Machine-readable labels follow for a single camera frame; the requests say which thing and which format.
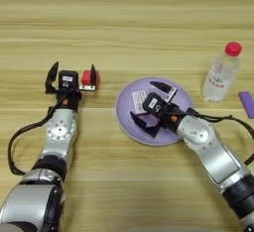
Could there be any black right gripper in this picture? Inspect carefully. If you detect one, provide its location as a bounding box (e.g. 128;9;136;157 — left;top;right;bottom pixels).
129;80;187;139

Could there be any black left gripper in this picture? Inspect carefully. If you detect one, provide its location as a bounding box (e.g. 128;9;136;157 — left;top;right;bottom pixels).
45;60;97;113

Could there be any red cube block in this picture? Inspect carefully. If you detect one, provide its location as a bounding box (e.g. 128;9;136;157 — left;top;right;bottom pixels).
80;69;101;90

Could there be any lilac round plate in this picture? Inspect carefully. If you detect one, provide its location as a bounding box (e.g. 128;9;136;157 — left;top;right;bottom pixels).
115;76;195;147

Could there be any clear bottle red cap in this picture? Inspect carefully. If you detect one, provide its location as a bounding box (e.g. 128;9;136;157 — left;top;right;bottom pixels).
201;42;243;104

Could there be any purple rectangular block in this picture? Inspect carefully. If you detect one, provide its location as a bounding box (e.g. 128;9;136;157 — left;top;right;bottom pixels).
238;91;254;120

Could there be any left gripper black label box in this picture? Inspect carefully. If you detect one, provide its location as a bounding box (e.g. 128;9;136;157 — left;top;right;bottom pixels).
59;70;79;90

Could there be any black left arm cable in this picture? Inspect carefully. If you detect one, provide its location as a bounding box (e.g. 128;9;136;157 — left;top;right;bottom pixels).
7;92;67;175

